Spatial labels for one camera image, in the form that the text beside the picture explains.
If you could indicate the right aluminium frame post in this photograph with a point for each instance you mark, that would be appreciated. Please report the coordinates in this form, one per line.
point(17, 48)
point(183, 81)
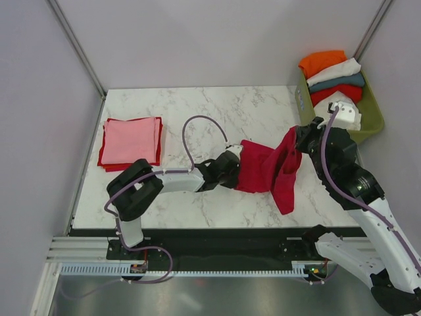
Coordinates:
point(373, 27)

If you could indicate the crimson red t shirt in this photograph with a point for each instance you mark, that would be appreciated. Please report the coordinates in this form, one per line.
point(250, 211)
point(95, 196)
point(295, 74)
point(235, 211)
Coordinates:
point(264, 169)

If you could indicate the aluminium frame post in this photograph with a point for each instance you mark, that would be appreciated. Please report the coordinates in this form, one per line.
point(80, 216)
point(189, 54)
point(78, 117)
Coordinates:
point(76, 46)
point(373, 27)

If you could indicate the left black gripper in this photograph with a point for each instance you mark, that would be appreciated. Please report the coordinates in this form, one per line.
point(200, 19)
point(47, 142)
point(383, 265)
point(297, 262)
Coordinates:
point(233, 183)

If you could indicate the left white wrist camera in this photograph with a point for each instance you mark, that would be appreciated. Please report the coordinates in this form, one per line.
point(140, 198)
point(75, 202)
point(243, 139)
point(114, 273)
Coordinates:
point(235, 149)

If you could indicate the orange t shirt in bin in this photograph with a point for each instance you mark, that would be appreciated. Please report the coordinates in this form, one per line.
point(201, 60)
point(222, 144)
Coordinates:
point(316, 62)

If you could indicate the white slotted cable duct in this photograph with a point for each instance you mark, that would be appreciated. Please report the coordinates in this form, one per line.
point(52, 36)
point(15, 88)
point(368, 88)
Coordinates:
point(296, 270)

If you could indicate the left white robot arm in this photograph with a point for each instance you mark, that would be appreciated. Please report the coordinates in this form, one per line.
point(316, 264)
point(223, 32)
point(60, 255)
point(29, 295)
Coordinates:
point(133, 191)

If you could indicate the olive green plastic bin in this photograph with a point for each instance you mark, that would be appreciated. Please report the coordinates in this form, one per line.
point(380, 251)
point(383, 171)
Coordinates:
point(372, 121)

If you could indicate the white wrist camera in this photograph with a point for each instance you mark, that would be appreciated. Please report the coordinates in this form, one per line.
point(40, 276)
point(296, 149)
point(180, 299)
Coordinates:
point(235, 149)
point(345, 114)

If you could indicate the left aluminium frame post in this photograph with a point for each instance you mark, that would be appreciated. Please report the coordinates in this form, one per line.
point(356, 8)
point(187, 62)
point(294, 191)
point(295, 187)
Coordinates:
point(76, 46)

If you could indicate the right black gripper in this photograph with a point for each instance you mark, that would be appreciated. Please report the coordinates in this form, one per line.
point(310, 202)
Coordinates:
point(304, 132)

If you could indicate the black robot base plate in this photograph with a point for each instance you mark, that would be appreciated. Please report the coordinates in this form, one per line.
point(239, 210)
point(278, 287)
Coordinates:
point(214, 248)

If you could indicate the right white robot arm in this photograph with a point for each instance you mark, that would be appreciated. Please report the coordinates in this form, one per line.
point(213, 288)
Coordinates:
point(393, 277)

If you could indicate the teal shirt in bin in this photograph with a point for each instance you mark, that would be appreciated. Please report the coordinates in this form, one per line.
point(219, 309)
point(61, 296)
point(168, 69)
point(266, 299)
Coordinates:
point(353, 80)

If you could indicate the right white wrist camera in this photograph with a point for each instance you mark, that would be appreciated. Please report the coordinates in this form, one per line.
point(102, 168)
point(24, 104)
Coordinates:
point(345, 114)

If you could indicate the white folded shirt in bin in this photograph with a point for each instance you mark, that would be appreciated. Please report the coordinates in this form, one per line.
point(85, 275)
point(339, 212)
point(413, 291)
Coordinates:
point(346, 68)

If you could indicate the crumpled white shirt in bin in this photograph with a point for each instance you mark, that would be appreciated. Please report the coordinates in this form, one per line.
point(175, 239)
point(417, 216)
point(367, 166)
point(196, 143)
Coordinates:
point(321, 109)

